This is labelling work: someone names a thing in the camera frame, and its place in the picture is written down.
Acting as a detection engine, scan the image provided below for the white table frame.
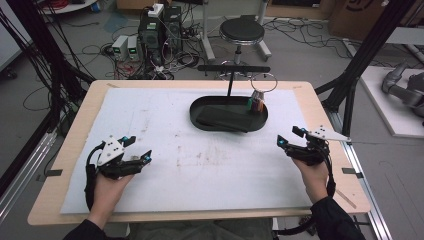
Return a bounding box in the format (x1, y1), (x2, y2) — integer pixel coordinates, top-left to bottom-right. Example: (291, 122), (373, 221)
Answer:
(199, 0), (273, 63)

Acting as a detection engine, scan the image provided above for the white power adapter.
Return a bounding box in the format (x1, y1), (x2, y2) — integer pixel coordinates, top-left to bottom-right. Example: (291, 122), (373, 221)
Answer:
(147, 3), (165, 18)

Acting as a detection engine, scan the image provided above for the hand-held gripper cable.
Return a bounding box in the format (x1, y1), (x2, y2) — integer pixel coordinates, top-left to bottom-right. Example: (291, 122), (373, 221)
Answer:
(84, 141), (106, 212)
(274, 149), (337, 237)

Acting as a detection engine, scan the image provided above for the black oval tray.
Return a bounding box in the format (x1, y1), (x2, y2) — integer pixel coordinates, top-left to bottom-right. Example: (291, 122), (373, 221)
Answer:
(189, 95), (269, 133)

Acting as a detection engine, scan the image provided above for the white table mat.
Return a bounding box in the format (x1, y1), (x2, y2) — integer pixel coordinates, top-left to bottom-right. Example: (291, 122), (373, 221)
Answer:
(59, 87), (316, 214)

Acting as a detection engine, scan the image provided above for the black computer tower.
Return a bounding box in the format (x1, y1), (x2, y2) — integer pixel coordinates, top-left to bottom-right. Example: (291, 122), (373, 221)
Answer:
(162, 5), (184, 54)
(138, 14), (164, 66)

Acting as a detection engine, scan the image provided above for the person's right hand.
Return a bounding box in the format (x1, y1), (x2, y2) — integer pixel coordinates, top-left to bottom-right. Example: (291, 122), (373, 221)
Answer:
(290, 157), (330, 205)

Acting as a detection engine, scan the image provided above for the key ring with coloured tags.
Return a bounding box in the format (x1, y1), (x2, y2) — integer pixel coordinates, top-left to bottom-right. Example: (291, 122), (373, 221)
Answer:
(247, 72), (278, 114)

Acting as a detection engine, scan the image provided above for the black frame post with cables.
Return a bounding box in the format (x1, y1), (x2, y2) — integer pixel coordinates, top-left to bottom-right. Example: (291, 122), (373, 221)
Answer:
(6, 0), (96, 132)

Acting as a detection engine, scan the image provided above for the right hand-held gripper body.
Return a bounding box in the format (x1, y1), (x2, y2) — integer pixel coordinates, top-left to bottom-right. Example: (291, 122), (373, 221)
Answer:
(285, 125), (352, 167)

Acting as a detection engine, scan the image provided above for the white bench power supply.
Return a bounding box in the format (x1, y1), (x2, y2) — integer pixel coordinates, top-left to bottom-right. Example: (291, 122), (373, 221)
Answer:
(127, 35), (141, 62)
(111, 34), (129, 61)

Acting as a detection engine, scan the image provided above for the white platform board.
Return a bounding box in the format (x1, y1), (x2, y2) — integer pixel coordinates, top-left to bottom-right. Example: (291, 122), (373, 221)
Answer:
(359, 65), (424, 139)

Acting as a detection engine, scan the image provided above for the black round stool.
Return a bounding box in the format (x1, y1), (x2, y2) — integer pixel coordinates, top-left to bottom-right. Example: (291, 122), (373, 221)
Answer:
(218, 14), (267, 81)

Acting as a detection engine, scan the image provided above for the aluminium rail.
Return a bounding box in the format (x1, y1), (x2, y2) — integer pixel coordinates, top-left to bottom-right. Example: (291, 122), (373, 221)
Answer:
(0, 129), (58, 222)
(328, 109), (395, 240)

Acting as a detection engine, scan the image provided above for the black T-shaped stand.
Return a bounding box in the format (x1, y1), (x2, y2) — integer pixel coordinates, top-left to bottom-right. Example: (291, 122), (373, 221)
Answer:
(197, 64), (271, 98)

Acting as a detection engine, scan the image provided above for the right hand-held gripper cable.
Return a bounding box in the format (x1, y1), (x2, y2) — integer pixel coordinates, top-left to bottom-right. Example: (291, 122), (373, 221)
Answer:
(274, 149), (337, 237)

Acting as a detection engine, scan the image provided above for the black rectangular case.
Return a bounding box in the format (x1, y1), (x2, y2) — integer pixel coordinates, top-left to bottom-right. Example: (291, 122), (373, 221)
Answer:
(195, 105), (256, 134)

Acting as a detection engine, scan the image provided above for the person's left hand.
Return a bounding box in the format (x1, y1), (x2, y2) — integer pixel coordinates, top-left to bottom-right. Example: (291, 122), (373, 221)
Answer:
(86, 172), (135, 230)

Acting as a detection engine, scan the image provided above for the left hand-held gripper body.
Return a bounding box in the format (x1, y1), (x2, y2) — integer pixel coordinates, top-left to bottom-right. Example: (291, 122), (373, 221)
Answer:
(95, 135), (145, 181)

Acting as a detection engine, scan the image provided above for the round white table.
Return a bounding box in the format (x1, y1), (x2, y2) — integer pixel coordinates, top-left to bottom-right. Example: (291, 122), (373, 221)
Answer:
(38, 0), (98, 15)

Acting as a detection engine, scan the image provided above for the left hand-held gripper cable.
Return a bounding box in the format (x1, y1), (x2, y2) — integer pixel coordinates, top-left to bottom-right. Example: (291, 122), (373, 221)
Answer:
(84, 141), (106, 212)

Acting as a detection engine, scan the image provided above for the cardboard box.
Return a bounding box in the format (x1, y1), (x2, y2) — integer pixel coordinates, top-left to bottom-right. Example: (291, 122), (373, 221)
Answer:
(328, 0), (398, 42)

